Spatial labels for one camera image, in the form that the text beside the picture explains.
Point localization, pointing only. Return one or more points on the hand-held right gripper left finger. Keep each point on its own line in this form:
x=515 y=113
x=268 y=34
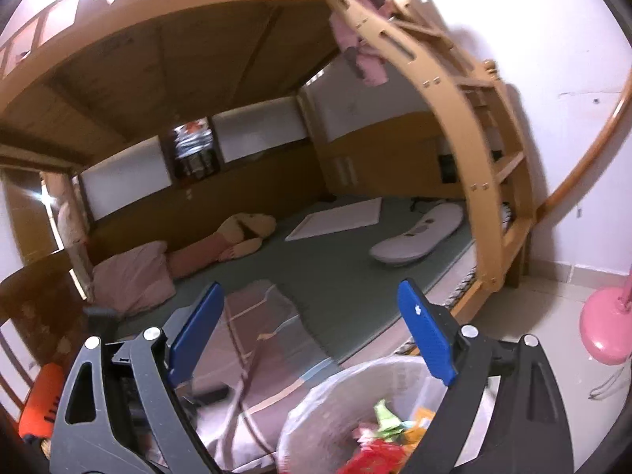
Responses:
x=197 y=331

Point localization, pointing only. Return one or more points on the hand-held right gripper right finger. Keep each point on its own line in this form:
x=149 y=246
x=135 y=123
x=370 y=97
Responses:
x=427 y=335

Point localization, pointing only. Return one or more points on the yellow snack wrapper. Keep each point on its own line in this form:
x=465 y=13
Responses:
x=424 y=422

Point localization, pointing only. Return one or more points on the small light green wrapper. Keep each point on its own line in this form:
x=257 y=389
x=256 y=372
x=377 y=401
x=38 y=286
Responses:
x=390 y=417

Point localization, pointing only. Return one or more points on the trash bin with white bag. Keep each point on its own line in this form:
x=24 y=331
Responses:
x=321 y=405

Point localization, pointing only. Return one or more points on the pink checked blanket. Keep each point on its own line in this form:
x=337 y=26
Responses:
x=261 y=335

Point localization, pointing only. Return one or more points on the pink pillow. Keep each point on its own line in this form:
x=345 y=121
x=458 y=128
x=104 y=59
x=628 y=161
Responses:
x=133 y=276

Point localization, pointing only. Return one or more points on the white oval device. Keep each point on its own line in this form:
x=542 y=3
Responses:
x=419 y=237

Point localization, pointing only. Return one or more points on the long striped plush doll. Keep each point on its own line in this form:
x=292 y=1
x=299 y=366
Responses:
x=242 y=227

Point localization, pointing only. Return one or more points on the white flat mat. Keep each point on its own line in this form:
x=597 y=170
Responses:
x=335 y=219

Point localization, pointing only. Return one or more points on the brown patterned cushion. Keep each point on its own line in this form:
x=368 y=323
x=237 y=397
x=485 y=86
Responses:
x=44 y=306

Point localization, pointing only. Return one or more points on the orange plastic toy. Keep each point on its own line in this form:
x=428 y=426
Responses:
x=42 y=395

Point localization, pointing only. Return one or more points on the stack of books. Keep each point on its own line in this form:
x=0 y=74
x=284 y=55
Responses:
x=192 y=153

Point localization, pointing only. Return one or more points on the pink fan base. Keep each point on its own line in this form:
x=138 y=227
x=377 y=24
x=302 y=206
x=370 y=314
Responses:
x=605 y=321

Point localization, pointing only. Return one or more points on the curved wooden handrail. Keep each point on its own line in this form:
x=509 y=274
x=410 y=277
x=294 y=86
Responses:
x=592 y=158

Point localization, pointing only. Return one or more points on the pink hanging clothes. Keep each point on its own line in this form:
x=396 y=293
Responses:
x=370 y=61

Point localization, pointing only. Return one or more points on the wooden bunk bed frame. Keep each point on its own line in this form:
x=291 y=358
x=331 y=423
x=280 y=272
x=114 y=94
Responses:
x=197 y=59

